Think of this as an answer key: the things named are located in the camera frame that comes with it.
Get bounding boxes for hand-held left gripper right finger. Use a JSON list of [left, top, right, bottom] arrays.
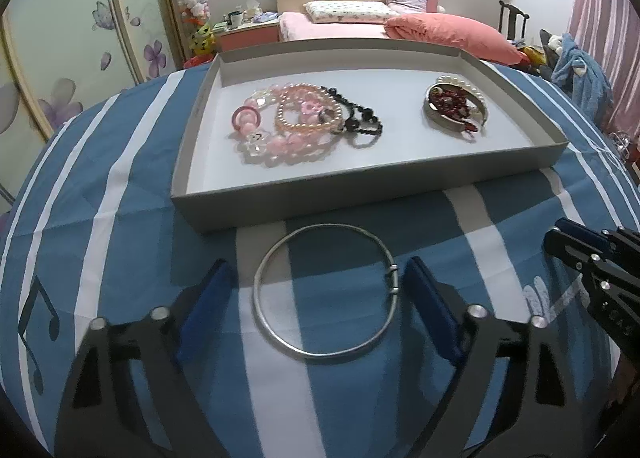
[[404, 257, 601, 458]]

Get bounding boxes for dark wooden chair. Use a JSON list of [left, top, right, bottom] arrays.
[[498, 1, 528, 41]]

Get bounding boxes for pink curtain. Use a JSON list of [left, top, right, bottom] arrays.
[[572, 0, 640, 149]]

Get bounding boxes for pink nightstand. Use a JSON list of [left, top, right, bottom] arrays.
[[212, 20, 280, 53]]

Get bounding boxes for coral duvet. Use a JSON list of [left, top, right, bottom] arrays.
[[384, 14, 523, 64]]

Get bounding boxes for dark red bead bracelet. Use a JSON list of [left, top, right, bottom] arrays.
[[430, 88, 488, 139]]

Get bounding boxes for white floral pillow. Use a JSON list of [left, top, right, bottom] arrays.
[[304, 0, 396, 24]]

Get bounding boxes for flower print wardrobe doors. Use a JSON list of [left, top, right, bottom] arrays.
[[0, 0, 186, 209]]

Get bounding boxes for small pink pearl bracelet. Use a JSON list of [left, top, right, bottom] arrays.
[[274, 85, 347, 135]]

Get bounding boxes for thick silver bangle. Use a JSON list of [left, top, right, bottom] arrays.
[[424, 82, 491, 131]]

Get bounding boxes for blue garment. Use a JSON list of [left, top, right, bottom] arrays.
[[550, 32, 613, 129]]

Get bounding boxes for thin silver bangle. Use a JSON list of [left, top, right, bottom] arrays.
[[252, 224, 401, 364]]

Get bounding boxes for black bead bracelet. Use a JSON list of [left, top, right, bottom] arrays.
[[320, 85, 385, 147]]

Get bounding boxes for white pearl bracelet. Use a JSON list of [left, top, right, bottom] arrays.
[[434, 75, 488, 108]]

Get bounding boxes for grey cardboard tray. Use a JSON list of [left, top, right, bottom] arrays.
[[171, 48, 569, 235]]

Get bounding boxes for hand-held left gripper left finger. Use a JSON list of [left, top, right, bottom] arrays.
[[52, 259, 234, 458]]

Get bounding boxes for blue striped tablecloth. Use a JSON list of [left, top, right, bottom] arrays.
[[0, 62, 640, 458]]

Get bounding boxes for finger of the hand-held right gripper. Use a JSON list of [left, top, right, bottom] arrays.
[[544, 230, 609, 285], [554, 218, 640, 259]]

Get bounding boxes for large pink bead bracelet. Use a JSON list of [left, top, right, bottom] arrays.
[[231, 82, 346, 169]]

